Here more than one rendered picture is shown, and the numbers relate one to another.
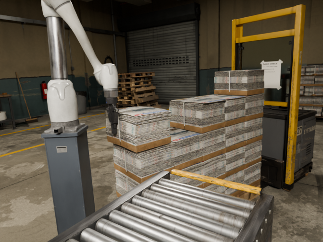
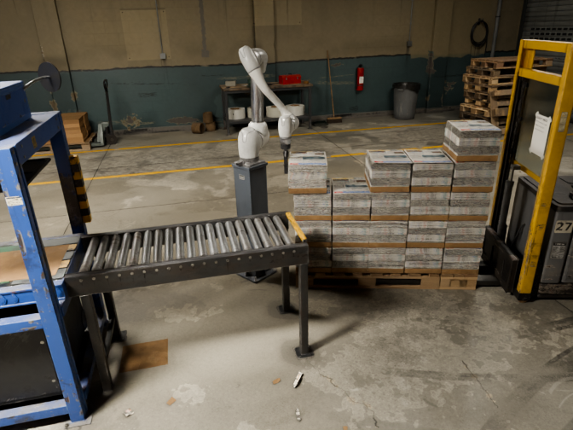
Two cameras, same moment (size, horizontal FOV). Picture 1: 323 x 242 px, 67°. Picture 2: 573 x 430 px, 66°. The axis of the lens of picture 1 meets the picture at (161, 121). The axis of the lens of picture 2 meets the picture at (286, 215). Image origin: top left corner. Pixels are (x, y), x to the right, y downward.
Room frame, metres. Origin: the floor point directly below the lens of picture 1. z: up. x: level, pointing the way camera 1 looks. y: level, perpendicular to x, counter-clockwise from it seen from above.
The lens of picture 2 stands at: (-0.90, -1.91, 1.99)
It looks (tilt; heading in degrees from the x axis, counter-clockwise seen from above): 23 degrees down; 42
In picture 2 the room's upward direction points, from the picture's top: 2 degrees counter-clockwise
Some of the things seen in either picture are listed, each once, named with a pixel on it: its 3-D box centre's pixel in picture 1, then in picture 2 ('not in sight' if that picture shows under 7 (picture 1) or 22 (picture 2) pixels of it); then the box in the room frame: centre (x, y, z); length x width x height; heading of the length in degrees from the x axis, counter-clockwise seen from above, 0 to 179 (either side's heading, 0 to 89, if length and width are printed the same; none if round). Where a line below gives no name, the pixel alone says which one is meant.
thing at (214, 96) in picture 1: (219, 96); (426, 155); (2.21, -0.54, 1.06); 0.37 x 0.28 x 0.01; 39
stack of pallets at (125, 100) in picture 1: (135, 91); (502, 92); (8.68, 0.89, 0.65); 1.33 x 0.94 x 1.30; 149
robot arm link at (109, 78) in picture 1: (109, 76); (286, 125); (1.58, 0.32, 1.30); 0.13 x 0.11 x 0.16; 23
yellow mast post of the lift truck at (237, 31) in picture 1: (236, 96); (508, 154); (2.93, -0.91, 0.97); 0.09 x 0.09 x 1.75; 38
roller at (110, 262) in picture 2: not in sight; (112, 253); (0.14, 0.43, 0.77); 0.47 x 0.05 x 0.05; 55
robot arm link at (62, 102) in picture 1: (62, 101); (248, 142); (1.43, 0.57, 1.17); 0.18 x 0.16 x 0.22; 23
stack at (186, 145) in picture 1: (186, 176); (366, 232); (1.96, -0.20, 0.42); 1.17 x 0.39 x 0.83; 128
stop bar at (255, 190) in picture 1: (212, 180); (296, 226); (1.05, -0.22, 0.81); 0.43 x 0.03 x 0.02; 55
